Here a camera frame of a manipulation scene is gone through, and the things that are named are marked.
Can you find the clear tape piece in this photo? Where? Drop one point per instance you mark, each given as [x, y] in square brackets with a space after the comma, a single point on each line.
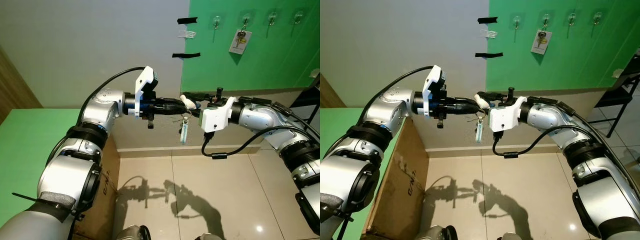
[187, 34]
[489, 34]

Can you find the green foam sheet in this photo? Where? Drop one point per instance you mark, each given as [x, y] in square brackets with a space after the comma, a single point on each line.
[30, 150]
[335, 125]

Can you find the robot leg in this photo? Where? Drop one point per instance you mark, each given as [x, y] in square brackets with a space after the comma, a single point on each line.
[134, 233]
[436, 233]
[508, 237]
[210, 237]

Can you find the clear plastic key tag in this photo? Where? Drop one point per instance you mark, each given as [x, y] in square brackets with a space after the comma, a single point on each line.
[184, 135]
[479, 134]

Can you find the clear adhesive wall hook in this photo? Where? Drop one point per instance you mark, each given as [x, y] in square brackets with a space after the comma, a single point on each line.
[245, 21]
[272, 19]
[517, 21]
[298, 17]
[572, 19]
[597, 18]
[546, 21]
[217, 21]

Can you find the white printed key tag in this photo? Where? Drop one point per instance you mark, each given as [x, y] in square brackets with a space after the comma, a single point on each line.
[541, 44]
[240, 44]

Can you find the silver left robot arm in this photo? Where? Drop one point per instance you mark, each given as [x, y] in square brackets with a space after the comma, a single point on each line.
[102, 105]
[392, 105]

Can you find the brown cardboard box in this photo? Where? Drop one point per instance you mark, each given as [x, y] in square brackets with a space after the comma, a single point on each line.
[107, 192]
[405, 180]

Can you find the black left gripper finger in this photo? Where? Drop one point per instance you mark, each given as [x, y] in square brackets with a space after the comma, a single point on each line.
[466, 101]
[176, 101]
[466, 107]
[175, 107]

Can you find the large green wall board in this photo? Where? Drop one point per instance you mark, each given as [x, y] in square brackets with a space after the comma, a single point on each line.
[575, 65]
[270, 65]

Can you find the brown wooden panel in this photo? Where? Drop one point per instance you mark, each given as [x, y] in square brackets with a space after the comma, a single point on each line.
[15, 90]
[324, 95]

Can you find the robot right leg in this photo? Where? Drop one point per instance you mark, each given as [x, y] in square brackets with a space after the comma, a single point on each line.
[210, 237]
[508, 237]

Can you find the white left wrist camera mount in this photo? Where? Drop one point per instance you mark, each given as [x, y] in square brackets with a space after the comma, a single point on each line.
[431, 82]
[144, 82]

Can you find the black tape strip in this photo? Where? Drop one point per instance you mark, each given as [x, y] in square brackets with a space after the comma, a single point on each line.
[487, 20]
[187, 20]
[489, 54]
[186, 55]

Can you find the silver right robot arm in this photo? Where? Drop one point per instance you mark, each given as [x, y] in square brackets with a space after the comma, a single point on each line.
[255, 117]
[545, 116]

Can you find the robot left leg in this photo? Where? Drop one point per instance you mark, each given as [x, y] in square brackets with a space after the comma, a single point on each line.
[134, 233]
[436, 233]

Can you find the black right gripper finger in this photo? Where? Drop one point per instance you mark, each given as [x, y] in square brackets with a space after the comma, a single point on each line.
[489, 96]
[197, 96]
[203, 103]
[494, 103]

